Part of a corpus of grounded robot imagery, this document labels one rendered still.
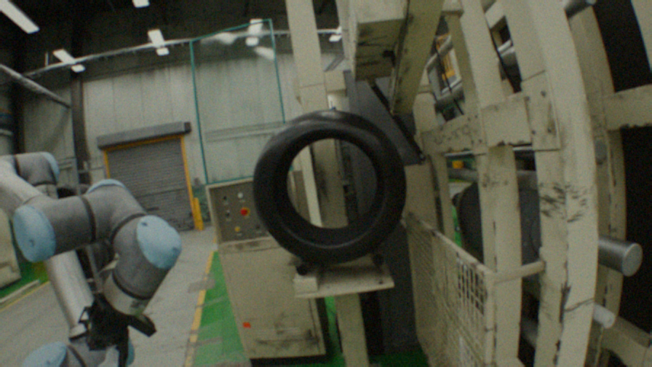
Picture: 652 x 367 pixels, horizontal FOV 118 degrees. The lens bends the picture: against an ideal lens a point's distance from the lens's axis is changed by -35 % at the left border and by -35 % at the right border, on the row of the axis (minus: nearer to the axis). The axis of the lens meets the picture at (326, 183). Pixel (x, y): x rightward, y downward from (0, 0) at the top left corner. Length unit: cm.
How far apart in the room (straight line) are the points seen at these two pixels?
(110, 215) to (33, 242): 14
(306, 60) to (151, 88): 964
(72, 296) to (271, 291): 121
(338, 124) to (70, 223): 83
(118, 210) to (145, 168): 991
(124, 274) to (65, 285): 48
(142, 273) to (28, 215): 21
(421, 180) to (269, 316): 123
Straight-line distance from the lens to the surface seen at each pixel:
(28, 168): 110
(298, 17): 161
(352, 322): 163
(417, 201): 139
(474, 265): 70
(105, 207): 58
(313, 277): 113
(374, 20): 89
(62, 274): 102
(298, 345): 204
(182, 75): 1088
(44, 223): 54
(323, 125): 104
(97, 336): 64
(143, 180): 1048
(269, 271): 184
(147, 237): 52
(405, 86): 117
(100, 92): 1154
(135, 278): 55
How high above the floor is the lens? 126
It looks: 3 degrees down
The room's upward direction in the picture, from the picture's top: 9 degrees counter-clockwise
